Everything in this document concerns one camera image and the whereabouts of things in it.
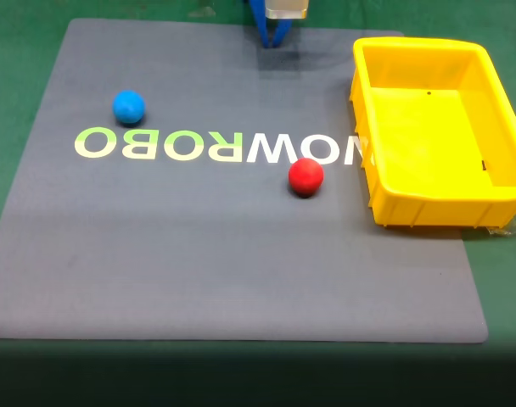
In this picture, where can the blue ball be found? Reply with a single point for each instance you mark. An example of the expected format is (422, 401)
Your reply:
(128, 107)

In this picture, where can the red ball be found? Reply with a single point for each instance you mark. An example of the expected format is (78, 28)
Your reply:
(306, 177)

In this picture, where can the yellow plastic bin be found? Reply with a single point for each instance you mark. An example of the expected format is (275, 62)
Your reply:
(432, 140)

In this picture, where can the grey mat with NOWROBO print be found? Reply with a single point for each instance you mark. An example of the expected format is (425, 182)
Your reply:
(224, 254)

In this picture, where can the clear tape piece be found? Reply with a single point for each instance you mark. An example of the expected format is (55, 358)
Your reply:
(506, 229)

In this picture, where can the pale camera box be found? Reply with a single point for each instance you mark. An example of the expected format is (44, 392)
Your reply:
(286, 8)

